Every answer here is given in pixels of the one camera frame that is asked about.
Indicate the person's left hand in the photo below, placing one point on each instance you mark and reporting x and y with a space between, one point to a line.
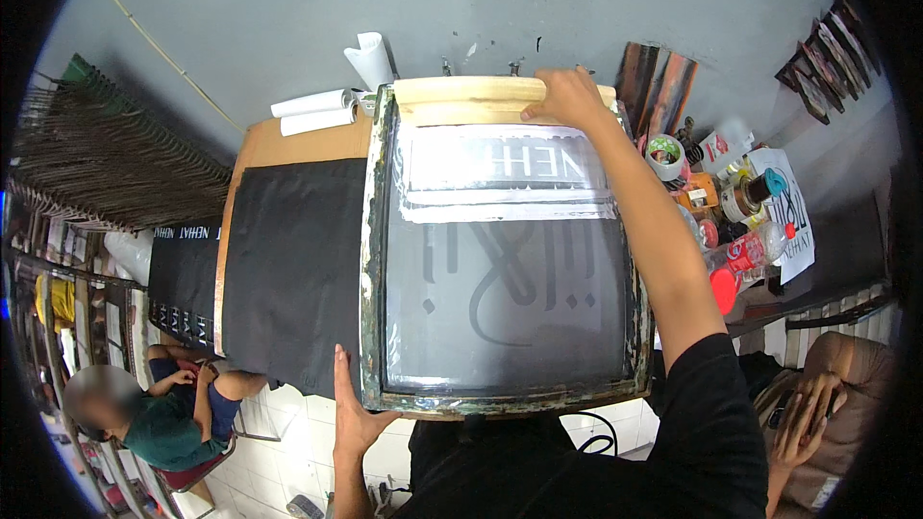
353 425

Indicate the person's right hand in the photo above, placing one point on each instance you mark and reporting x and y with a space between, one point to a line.
573 101

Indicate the screen printing frame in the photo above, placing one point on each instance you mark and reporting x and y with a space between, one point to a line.
505 288

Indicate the metal hinge clamp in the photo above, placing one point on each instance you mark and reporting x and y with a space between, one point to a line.
447 67
514 69

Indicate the stained wooden squeegee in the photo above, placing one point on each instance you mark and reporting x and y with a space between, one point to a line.
638 83
672 94

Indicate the orange box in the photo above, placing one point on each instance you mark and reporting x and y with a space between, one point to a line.
696 194

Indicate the white red label bottle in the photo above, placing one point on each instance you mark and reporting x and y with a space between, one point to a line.
721 146

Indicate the black fabric sheet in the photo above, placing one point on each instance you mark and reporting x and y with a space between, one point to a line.
295 274

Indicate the red seat chair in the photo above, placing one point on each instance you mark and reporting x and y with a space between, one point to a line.
195 476

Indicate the metal ink can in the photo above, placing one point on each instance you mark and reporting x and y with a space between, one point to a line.
743 198

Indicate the white paper roll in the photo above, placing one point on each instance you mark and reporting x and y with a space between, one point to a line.
371 58
317 121
314 102

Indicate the clear red label bottle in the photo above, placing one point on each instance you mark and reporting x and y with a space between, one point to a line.
750 249

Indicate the black printed fabric strip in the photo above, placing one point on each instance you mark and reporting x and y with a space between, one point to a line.
184 267

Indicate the red round lid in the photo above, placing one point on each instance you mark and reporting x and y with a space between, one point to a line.
724 290

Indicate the white printed paper sheet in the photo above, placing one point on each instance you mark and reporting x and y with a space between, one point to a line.
793 231

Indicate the stack of dark frames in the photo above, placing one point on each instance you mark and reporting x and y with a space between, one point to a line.
829 58

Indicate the wooden printing board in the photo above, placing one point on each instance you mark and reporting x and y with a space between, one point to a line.
303 140

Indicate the cluttered storage shelf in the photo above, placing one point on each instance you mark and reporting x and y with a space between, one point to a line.
65 317

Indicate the white slatted bench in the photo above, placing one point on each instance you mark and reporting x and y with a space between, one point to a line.
840 324

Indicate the dark slatted drying rack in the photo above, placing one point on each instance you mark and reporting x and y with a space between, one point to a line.
108 151

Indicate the thin bamboo stick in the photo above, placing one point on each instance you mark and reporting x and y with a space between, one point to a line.
158 47

